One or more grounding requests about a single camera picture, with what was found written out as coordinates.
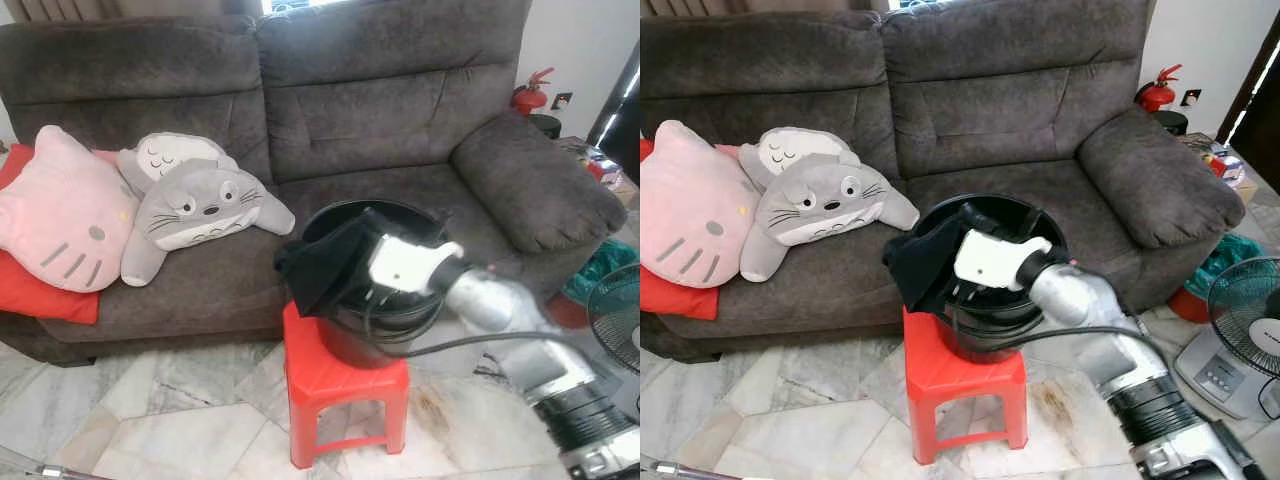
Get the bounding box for black jersey garment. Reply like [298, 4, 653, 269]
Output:
[882, 203, 986, 316]
[273, 207, 386, 319]

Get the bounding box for green plastic bag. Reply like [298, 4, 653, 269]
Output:
[1195, 233, 1271, 301]
[563, 238, 641, 306]

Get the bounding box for pink cat face cushion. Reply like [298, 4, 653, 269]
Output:
[0, 124, 141, 294]
[640, 120, 763, 289]

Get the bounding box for grey standing fan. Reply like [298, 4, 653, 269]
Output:
[1172, 256, 1280, 421]
[585, 263, 641, 376]

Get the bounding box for red plastic basin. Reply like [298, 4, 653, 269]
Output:
[545, 290, 591, 331]
[1165, 285, 1213, 325]

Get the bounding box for grey Totoro plush closed eyes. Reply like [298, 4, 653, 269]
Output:
[115, 131, 241, 196]
[738, 126, 861, 191]

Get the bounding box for red fire extinguisher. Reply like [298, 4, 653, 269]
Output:
[511, 67, 555, 117]
[1137, 63, 1183, 113]

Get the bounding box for grey Totoro plush open eyes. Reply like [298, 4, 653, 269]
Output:
[120, 157, 297, 289]
[740, 152, 921, 284]

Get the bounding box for brown curtain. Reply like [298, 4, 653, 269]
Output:
[640, 0, 891, 17]
[0, 0, 263, 23]

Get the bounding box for dark grey fabric sofa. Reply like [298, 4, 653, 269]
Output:
[640, 0, 1247, 363]
[0, 0, 629, 366]

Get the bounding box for black plastic bucket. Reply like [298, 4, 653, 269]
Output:
[290, 198, 463, 371]
[905, 193, 1071, 366]

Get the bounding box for red plastic stool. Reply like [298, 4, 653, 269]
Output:
[282, 300, 411, 471]
[902, 305, 1029, 466]

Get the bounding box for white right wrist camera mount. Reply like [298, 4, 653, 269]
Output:
[366, 233, 466, 299]
[953, 228, 1054, 293]

